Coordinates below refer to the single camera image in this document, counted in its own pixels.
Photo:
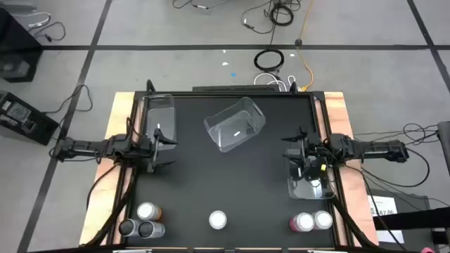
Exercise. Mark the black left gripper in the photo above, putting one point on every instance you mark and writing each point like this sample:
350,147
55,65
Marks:
146,149

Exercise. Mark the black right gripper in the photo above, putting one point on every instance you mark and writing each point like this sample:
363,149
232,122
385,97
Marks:
314,151

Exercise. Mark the clear plastic bin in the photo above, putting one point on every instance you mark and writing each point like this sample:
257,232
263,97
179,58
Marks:
163,112
232,123
313,193

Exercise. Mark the orange and white soda can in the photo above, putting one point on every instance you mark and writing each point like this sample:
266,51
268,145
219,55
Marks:
323,219
147,211

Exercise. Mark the pink and white soda can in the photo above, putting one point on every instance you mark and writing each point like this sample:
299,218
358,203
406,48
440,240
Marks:
303,222
218,219

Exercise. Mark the grey soda can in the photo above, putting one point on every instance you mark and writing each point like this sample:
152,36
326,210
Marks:
149,229
127,227

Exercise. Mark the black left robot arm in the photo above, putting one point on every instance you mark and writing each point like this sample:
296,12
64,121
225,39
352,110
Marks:
88,149

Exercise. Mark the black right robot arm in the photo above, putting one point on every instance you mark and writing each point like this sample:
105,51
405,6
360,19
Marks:
369,150

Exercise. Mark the plywood table board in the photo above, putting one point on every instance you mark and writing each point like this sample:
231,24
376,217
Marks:
337,112

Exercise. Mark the black round floor puck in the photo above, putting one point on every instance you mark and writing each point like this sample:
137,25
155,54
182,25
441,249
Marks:
298,42

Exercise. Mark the white paper sheet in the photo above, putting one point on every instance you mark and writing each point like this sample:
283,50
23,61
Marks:
385,204

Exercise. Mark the black floor mat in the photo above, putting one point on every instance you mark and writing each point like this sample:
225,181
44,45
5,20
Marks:
418,202

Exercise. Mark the black computer box with labels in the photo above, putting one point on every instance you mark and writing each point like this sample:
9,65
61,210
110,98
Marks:
21,116

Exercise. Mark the pink object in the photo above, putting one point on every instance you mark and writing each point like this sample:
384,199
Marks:
427,250

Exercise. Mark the black cabinet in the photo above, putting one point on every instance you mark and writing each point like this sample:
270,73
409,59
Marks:
14,38

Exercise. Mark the silver metal bracket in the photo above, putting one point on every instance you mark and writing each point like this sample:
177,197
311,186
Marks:
131,251
321,251

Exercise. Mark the grey post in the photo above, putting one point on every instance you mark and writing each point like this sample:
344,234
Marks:
444,140

